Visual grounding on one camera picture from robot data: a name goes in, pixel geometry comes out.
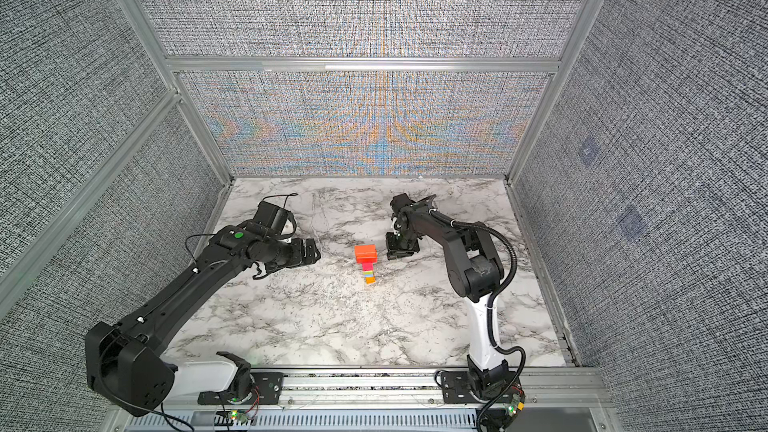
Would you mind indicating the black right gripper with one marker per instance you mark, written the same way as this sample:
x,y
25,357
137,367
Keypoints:
x,y
392,250

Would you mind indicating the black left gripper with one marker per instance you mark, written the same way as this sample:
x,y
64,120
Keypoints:
x,y
301,257

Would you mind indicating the orange-red rectangular wood block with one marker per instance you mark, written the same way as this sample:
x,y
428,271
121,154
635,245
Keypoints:
x,y
366,253

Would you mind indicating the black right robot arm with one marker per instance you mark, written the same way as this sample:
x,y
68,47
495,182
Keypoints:
x,y
421,219

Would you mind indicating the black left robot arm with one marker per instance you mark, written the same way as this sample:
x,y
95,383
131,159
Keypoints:
x,y
124,360

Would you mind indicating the aluminium horizontal back bar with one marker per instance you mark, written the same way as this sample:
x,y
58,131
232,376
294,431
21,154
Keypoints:
x,y
321,64

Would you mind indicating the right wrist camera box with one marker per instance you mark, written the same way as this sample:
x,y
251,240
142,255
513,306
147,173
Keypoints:
x,y
400,201

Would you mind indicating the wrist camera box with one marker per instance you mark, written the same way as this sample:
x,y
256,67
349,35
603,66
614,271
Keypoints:
x,y
275,221
400,201

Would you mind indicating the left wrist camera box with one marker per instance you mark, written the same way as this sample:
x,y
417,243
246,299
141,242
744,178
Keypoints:
x,y
275,221

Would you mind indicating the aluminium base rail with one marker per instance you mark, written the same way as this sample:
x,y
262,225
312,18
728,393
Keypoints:
x,y
408,398

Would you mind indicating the aluminium left wall bar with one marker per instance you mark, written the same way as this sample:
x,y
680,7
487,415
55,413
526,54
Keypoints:
x,y
36,256

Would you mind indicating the aluminium corner post left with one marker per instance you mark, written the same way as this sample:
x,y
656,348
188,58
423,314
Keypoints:
x,y
146,34

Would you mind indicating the aluminium corner post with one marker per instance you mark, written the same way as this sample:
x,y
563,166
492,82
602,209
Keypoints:
x,y
146,34
584,22

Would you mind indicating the aluminium corner post right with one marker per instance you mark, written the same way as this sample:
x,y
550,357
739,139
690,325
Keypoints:
x,y
584,22

